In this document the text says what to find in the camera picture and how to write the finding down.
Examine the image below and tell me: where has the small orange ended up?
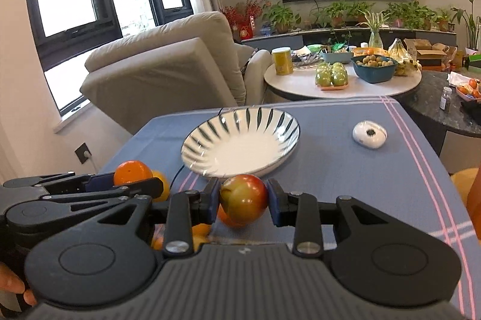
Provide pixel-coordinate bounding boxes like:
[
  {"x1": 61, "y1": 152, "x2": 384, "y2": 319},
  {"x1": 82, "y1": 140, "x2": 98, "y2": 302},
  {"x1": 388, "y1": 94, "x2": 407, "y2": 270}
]
[{"x1": 113, "y1": 160, "x2": 153, "y2": 186}]

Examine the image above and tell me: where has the red green apple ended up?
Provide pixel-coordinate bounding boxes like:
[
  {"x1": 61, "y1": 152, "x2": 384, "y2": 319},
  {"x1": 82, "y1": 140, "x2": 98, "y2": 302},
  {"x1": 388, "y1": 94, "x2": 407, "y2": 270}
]
[{"x1": 219, "y1": 174, "x2": 268, "y2": 226}]

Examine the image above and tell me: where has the teal bowl of fruits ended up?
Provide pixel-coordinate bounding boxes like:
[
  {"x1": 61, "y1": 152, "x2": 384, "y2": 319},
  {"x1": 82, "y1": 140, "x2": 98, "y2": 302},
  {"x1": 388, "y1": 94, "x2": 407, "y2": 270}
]
[{"x1": 351, "y1": 55, "x2": 397, "y2": 84}]

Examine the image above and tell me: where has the tray of orange fruits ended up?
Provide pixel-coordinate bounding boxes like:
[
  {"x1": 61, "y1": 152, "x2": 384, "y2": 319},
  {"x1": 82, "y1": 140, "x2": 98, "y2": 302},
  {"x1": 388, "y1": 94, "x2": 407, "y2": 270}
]
[{"x1": 456, "y1": 78, "x2": 481, "y2": 104}]

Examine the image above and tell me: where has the person's left hand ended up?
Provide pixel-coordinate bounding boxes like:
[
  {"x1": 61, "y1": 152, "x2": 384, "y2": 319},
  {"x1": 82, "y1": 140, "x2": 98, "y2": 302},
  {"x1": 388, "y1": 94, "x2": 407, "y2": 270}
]
[{"x1": 0, "y1": 263, "x2": 38, "y2": 318}]

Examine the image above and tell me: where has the large yellow orange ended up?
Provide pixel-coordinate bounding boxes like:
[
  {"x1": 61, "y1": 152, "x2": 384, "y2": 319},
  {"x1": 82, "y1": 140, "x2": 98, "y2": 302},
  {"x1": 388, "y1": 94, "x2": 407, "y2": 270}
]
[{"x1": 152, "y1": 170, "x2": 170, "y2": 202}]

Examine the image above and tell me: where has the medium orange fruit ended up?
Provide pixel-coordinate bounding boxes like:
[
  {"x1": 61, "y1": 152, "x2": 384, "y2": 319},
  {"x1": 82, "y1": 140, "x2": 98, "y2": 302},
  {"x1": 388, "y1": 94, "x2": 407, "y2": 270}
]
[{"x1": 151, "y1": 224, "x2": 211, "y2": 251}]

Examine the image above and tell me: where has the large orange fruit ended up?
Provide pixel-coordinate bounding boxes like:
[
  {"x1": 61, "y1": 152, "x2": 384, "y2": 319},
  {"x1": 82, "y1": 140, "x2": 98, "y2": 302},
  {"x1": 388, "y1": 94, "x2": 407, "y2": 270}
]
[{"x1": 218, "y1": 205, "x2": 246, "y2": 229}]

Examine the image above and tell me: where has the white bowl with dark stripes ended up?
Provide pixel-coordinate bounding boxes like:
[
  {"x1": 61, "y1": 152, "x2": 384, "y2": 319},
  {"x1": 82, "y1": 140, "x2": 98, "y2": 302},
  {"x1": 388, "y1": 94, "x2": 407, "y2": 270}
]
[{"x1": 180, "y1": 107, "x2": 301, "y2": 178}]

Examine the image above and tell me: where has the blue striped tablecloth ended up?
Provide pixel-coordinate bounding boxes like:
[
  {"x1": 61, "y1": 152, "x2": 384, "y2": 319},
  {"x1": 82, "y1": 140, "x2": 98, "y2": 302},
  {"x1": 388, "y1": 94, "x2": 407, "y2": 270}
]
[{"x1": 100, "y1": 97, "x2": 480, "y2": 319}]

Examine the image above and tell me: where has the white oval device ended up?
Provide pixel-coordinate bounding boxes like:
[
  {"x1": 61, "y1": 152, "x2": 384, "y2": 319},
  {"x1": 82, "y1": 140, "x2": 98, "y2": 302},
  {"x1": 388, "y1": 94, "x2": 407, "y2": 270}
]
[{"x1": 352, "y1": 120, "x2": 388, "y2": 150}]

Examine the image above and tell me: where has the beige armchair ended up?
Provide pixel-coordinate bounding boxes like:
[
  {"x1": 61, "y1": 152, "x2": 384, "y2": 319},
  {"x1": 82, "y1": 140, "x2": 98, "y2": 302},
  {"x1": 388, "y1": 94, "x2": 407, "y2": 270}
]
[{"x1": 80, "y1": 12, "x2": 272, "y2": 134}]

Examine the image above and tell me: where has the round white coffee table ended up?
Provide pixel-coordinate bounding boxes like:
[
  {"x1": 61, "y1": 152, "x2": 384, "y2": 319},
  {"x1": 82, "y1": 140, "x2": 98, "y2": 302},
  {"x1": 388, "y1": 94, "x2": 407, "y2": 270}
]
[{"x1": 263, "y1": 58, "x2": 422, "y2": 101}]

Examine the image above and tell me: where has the pack of green apples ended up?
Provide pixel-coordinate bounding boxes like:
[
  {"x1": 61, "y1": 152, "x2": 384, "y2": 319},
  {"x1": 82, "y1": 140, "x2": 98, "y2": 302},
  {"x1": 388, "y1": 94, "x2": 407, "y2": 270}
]
[{"x1": 315, "y1": 62, "x2": 349, "y2": 90}]

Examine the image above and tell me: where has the yellow canister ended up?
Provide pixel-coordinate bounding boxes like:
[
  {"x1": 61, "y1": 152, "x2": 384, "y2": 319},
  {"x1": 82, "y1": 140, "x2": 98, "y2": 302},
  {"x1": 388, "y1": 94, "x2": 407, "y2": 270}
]
[{"x1": 271, "y1": 47, "x2": 293, "y2": 76}]

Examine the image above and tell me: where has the light blue bowl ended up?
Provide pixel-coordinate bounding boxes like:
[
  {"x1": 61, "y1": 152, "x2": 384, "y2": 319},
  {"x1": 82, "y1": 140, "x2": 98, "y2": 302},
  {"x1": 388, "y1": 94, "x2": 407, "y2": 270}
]
[{"x1": 321, "y1": 51, "x2": 353, "y2": 64}]

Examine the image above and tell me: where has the dark marble side table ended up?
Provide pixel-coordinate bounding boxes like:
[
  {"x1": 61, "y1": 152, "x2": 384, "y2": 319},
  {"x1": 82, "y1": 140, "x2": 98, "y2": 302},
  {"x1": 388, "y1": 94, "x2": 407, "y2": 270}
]
[{"x1": 395, "y1": 70, "x2": 480, "y2": 139}]

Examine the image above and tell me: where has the tv console shelf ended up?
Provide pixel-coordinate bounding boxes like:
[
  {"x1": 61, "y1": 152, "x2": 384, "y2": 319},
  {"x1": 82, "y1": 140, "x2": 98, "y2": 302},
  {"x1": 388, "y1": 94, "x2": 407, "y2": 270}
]
[{"x1": 241, "y1": 27, "x2": 457, "y2": 51}]

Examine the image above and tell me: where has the banana bunch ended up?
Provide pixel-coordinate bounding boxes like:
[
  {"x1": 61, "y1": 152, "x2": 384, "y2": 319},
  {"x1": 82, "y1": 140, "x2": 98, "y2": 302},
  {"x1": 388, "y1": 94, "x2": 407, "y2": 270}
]
[{"x1": 387, "y1": 38, "x2": 422, "y2": 77}]

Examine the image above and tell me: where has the small spice jar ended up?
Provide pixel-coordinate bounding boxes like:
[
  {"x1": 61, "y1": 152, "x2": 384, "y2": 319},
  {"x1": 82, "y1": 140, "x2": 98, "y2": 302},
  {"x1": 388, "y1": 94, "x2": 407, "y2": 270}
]
[{"x1": 440, "y1": 87, "x2": 452, "y2": 112}]

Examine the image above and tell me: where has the red flower plant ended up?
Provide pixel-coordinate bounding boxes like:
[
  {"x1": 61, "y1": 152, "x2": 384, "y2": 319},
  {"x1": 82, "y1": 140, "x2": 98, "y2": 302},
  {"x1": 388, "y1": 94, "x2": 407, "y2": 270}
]
[{"x1": 221, "y1": 0, "x2": 266, "y2": 41}]

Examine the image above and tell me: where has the cardboard box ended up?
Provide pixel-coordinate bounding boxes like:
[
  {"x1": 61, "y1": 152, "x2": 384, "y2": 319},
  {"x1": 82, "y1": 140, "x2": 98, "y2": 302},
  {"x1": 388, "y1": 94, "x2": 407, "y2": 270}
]
[{"x1": 403, "y1": 38, "x2": 457, "y2": 71}]

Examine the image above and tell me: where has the glass vase with plant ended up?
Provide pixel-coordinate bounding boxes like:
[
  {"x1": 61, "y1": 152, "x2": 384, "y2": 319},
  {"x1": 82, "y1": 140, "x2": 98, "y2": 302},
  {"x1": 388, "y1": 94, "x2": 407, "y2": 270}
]
[{"x1": 358, "y1": 11, "x2": 388, "y2": 49}]

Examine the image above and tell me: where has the large leafy floor plant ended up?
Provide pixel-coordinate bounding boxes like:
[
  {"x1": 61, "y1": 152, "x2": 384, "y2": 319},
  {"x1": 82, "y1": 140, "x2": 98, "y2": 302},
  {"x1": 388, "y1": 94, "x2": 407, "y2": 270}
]
[{"x1": 451, "y1": 0, "x2": 480, "y2": 56}]

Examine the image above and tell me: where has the wall power socket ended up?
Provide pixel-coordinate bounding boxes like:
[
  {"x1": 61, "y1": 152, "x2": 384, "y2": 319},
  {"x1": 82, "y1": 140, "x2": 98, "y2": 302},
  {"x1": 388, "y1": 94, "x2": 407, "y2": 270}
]
[{"x1": 74, "y1": 143, "x2": 92, "y2": 165}]

